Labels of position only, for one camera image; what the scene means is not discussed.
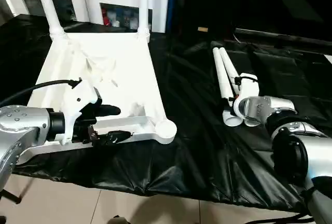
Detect white plastic table top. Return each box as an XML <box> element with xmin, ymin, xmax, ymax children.
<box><xmin>23</xmin><ymin>30</ymin><xmax>177</xmax><ymax>156</ymax></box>

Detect white plastic table leg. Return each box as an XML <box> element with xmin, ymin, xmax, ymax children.
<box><xmin>34</xmin><ymin>0</ymin><xmax>68</xmax><ymax>40</ymax></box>
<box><xmin>219</xmin><ymin>47</ymin><xmax>260</xmax><ymax>127</ymax></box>
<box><xmin>212</xmin><ymin>48</ymin><xmax>242</xmax><ymax>127</ymax></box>
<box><xmin>136</xmin><ymin>0</ymin><xmax>152</xmax><ymax>40</ymax></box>

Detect dark left robot foot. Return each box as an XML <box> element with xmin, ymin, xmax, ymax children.
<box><xmin>110</xmin><ymin>216</ymin><xmax>129</xmax><ymax>224</ymax></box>

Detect small bottles behind glass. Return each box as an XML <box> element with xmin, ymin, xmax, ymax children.
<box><xmin>101</xmin><ymin>6</ymin><xmax>154</xmax><ymax>30</ymax></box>

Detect black plastic mat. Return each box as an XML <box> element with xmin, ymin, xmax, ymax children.
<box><xmin>0</xmin><ymin>14</ymin><xmax>332</xmax><ymax>214</ymax></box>

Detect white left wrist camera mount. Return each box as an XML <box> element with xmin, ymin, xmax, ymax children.
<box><xmin>58</xmin><ymin>80</ymin><xmax>104</xmax><ymax>145</ymax></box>

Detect dark metal rail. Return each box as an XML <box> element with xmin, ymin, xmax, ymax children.
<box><xmin>233</xmin><ymin>27</ymin><xmax>332</xmax><ymax>47</ymax></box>

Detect black floor cables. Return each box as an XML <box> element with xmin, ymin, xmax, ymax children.
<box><xmin>267</xmin><ymin>213</ymin><xmax>314</xmax><ymax>224</ymax></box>

